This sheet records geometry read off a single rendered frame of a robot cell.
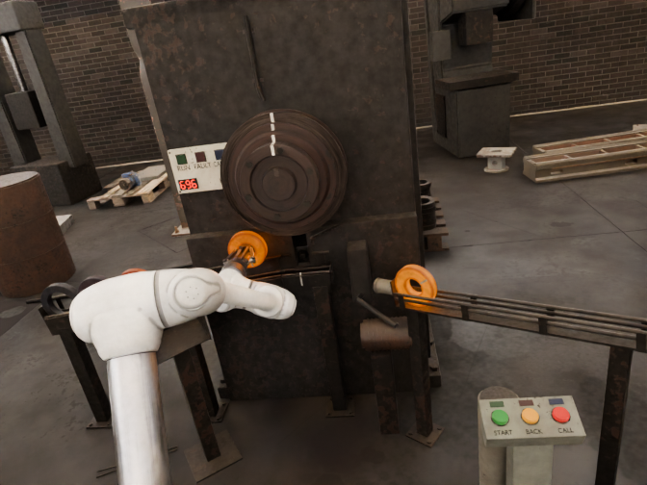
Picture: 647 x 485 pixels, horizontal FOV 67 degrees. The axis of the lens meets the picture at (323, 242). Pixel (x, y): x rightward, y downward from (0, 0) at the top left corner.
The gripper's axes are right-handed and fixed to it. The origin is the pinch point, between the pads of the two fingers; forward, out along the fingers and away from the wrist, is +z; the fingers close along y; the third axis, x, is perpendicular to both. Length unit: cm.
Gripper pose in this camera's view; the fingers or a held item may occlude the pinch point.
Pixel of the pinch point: (246, 245)
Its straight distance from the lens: 196.6
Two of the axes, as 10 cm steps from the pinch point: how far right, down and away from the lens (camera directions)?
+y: 9.9, -1.0, -1.3
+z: 0.7, -4.5, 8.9
